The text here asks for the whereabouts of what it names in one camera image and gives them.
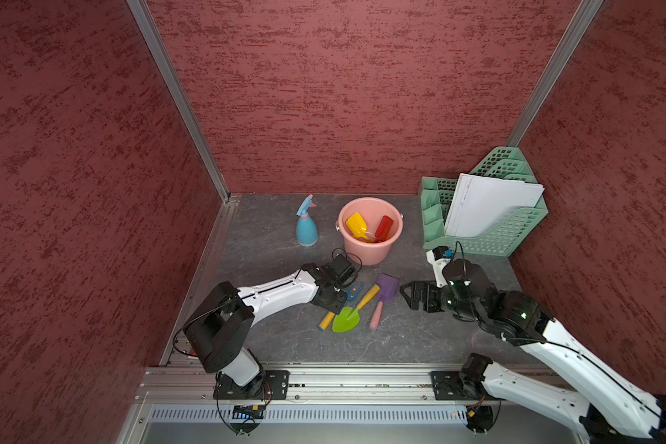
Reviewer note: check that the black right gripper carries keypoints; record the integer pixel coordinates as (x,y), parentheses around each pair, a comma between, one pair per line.
(416,294)

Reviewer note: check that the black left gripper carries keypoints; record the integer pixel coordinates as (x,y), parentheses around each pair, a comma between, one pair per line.
(337,305)

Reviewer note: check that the purple toy shovel pink handle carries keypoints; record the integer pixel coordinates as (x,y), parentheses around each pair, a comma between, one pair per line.
(388,288)

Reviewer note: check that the green toy trowel yellow handle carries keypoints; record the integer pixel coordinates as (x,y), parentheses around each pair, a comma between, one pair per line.
(349,318)

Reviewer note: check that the blue toy rake yellow handle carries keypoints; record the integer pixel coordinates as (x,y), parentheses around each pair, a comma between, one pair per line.
(353,291)

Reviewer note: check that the blue pink spray bottle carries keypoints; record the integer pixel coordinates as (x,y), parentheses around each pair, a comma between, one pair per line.
(306,230)

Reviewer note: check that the yellow toy shovel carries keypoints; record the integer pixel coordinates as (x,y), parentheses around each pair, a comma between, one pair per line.
(357,226)

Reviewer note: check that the red toy shovel wooden handle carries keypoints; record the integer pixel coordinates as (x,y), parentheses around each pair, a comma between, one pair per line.
(384,229)

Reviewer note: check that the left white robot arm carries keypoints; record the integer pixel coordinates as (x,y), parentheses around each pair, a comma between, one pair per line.
(218,328)

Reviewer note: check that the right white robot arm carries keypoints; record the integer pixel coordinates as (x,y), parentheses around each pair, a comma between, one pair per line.
(600,405)

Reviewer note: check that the pink plastic bucket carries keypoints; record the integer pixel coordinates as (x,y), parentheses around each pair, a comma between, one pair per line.
(372,210)

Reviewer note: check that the white paper stack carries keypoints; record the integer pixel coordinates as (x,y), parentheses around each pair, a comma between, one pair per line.
(480,203)

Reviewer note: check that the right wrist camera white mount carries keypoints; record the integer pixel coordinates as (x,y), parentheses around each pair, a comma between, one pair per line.
(438,258)

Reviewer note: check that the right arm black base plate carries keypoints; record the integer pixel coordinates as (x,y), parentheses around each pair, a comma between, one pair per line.
(448,386)

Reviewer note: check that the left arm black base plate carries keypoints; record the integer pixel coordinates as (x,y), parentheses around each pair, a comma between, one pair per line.
(269,385)

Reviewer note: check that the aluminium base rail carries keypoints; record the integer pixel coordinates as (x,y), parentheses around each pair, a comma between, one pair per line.
(326,403)

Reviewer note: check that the right aluminium corner post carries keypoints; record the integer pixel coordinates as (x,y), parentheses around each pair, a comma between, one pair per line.
(573,34)

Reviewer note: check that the aluminium corner post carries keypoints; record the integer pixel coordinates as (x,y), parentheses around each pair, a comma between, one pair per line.
(148,29)
(573,34)

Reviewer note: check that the left aluminium corner post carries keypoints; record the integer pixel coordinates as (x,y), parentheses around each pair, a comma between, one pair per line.
(148,29)

